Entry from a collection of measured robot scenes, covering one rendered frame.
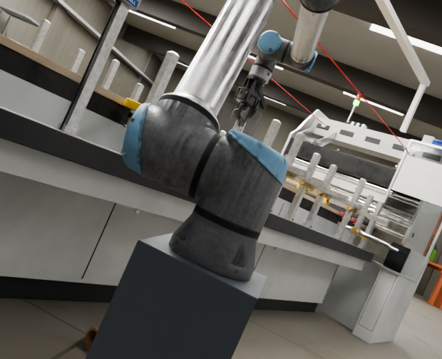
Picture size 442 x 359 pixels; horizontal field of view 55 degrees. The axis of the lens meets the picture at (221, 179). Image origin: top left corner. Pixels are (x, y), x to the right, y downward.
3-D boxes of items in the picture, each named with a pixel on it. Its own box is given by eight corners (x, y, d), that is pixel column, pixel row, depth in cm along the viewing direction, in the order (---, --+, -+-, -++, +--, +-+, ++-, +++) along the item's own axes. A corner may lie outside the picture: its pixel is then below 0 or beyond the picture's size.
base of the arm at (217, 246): (254, 273, 98) (271, 233, 98) (244, 288, 79) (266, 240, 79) (182, 238, 101) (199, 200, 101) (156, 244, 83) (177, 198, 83)
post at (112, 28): (75, 136, 136) (132, 8, 136) (62, 131, 132) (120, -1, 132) (69, 133, 139) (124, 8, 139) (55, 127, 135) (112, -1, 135)
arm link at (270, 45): (290, 35, 163) (288, 47, 175) (263, 24, 164) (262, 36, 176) (280, 58, 162) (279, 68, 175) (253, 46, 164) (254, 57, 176)
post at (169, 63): (127, 174, 156) (180, 55, 156) (120, 171, 153) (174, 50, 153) (122, 171, 158) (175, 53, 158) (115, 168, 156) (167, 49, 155)
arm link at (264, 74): (259, 73, 187) (276, 76, 181) (254, 83, 187) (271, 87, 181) (248, 63, 180) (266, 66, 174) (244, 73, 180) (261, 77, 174)
